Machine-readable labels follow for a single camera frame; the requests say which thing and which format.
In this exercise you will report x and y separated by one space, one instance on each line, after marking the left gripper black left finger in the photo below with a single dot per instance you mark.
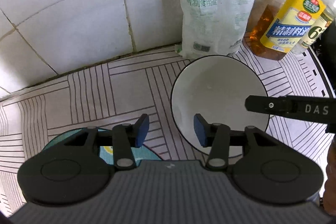
126 136

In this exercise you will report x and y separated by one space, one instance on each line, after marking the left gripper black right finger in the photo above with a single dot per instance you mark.
217 137

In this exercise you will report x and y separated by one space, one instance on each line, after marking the white ribbed bowl black rim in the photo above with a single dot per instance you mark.
216 87

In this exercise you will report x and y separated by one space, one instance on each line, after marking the right hand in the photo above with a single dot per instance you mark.
329 195

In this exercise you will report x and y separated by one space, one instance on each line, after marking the striped table mat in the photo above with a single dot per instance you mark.
120 91

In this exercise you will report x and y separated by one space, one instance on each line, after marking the white vinegar bottle yellow cap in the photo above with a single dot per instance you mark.
315 19

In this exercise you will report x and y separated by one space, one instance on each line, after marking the yellow label cooking wine bottle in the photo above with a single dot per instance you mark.
279 28

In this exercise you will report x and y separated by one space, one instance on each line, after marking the white salt bag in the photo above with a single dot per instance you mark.
213 27

